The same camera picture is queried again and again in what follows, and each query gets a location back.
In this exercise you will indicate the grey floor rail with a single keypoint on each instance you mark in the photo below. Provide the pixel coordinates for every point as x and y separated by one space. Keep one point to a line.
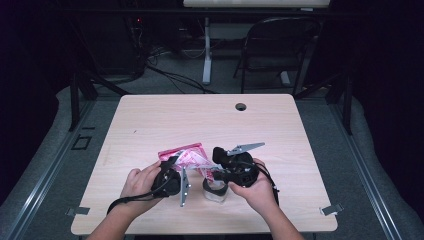
363 170
50 173

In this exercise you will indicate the person's left hand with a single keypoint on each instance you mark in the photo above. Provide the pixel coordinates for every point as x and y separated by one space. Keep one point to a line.
140 186

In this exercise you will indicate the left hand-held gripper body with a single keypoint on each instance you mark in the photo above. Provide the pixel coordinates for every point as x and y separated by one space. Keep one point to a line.
168 183

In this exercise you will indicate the black folding chair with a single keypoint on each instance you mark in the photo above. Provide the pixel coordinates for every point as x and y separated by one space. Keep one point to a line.
276 43

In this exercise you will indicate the grey metal bracket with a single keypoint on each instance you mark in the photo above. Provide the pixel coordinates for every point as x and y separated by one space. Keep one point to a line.
331 209
80 211

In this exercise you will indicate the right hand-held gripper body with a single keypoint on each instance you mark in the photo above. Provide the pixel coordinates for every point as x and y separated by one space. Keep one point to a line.
241 170

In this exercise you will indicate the black metal stand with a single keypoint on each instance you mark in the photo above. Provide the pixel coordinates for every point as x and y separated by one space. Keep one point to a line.
346 106
75 100

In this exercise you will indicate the black equipment with red light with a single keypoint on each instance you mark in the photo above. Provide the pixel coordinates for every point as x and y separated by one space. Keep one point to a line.
110 43

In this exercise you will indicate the clear jar with black lid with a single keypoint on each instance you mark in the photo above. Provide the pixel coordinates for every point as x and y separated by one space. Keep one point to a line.
215 196

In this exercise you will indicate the white desk leg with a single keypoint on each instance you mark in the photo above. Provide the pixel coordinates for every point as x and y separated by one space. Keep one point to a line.
207 56

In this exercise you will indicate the person's right hand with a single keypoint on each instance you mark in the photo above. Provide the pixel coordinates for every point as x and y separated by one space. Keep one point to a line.
258 196

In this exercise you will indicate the red and white snack bag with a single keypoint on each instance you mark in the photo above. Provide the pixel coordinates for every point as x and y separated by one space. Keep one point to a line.
190 158

